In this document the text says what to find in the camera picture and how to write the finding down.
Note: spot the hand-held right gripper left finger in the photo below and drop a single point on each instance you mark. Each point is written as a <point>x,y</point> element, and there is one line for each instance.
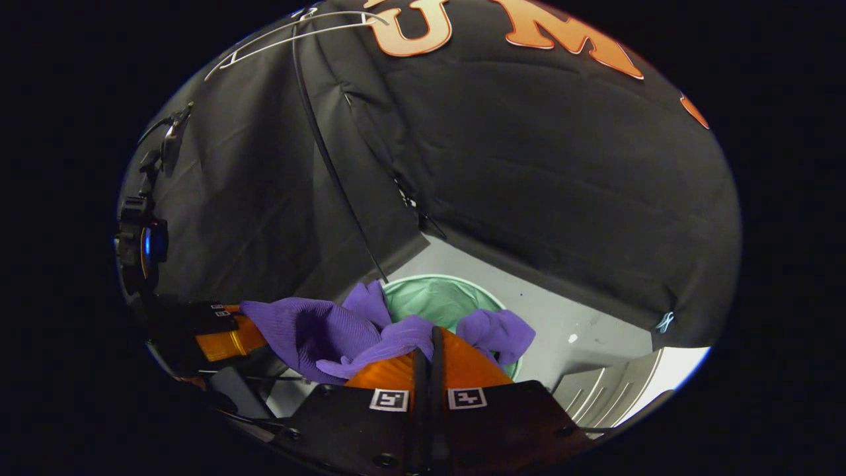
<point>350,430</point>

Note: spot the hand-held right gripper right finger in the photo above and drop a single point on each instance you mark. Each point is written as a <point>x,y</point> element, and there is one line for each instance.
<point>502,430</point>

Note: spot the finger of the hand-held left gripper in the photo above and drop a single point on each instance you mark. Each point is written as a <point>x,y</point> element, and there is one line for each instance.
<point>225,340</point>

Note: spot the white clothes hanger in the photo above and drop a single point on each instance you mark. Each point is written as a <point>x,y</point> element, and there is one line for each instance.
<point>297,36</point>

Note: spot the grey ribbed panel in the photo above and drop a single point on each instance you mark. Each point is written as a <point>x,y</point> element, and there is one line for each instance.
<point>595,390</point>

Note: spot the small white clip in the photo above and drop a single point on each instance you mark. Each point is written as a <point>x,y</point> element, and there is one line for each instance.
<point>664,322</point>

